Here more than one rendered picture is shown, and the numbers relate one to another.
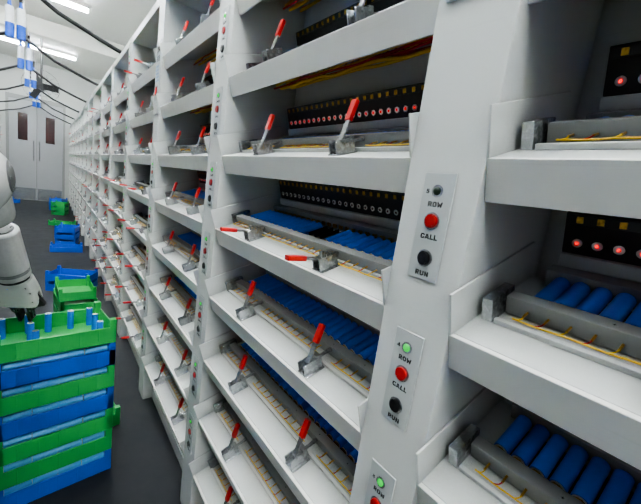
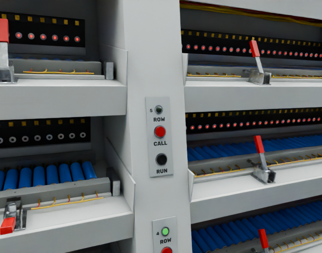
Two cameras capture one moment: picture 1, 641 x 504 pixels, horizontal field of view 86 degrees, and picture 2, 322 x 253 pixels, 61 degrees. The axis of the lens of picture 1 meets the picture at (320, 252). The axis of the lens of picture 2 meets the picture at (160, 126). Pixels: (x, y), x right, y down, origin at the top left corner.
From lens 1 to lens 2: 40 cm
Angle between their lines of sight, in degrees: 75
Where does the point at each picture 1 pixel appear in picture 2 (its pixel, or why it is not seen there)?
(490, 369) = (213, 207)
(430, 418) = not seen: outside the picture
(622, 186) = (236, 97)
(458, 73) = (151, 27)
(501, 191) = (190, 105)
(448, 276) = (180, 165)
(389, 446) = not seen: outside the picture
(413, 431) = not seen: outside the picture
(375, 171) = (85, 99)
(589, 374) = (237, 182)
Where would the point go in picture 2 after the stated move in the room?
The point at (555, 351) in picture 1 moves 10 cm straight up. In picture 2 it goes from (219, 181) to (216, 128)
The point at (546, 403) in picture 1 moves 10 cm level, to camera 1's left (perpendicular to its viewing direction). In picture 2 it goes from (236, 205) to (236, 227)
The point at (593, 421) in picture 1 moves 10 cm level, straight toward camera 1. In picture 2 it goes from (252, 199) to (305, 214)
